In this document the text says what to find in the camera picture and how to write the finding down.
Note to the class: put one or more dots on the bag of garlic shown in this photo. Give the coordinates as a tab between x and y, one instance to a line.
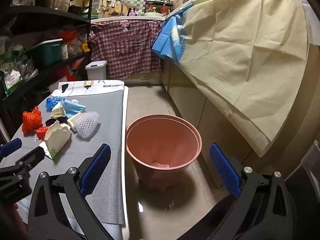
75	46

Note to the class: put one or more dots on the pink toy figure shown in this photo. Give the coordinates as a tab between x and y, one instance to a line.
131	11

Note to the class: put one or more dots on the red plastic bag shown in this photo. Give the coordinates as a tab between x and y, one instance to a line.
31	121

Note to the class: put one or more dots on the orange plastic bag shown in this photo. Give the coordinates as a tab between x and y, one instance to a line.
68	35

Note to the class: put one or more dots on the cream cloth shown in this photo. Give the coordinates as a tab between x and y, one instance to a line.
237	55

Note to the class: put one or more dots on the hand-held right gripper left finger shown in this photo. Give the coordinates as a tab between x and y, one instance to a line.
97	170

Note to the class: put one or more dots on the glass jar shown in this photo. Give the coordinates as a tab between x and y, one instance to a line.
65	52

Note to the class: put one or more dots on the green food packets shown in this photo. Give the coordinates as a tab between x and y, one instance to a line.
10	77

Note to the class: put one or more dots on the yellow toy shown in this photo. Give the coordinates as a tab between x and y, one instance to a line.
84	47

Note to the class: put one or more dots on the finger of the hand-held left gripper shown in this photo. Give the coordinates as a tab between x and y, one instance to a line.
11	146
32	157

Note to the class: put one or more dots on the grey ironing board table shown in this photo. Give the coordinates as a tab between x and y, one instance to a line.
126	232

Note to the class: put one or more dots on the blue printed cloth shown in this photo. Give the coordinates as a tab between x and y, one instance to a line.
167	37

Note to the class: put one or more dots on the red snack packet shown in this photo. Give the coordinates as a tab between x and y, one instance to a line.
42	131

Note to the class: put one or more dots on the white kitchen counter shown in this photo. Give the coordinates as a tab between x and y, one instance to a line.
110	18

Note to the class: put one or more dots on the blue face mask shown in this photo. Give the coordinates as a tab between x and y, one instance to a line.
73	108

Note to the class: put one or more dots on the black spice rack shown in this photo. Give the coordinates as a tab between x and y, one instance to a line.
162	7

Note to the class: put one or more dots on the black pot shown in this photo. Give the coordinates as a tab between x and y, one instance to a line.
75	10

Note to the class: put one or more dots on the pink plastic bucket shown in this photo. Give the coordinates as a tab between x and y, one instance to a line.
162	142

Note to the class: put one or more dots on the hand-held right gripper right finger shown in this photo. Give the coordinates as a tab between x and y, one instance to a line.
225	170

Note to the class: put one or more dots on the white foam fruit net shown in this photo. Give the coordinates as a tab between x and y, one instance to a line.
86	125

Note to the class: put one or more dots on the cream face mask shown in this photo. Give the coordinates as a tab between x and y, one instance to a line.
58	110

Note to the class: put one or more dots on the beige kitchen cabinet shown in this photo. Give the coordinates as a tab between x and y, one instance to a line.
185	97

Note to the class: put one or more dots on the red plaid shirt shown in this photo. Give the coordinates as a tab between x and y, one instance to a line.
125	50

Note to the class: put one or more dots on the small white lidded bin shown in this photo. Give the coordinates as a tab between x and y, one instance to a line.
96	71

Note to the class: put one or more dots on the black plastic piece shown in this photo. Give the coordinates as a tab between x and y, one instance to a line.
51	122

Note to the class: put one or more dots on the white printed mat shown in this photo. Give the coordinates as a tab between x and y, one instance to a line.
105	85

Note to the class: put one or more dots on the grey table mat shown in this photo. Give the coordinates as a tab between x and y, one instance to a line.
105	120

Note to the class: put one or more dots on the black metal shelf rack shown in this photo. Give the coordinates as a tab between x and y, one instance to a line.
37	14

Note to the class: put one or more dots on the green storage box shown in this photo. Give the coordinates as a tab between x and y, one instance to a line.
50	52

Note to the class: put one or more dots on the red carton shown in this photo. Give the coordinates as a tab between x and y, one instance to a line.
72	71

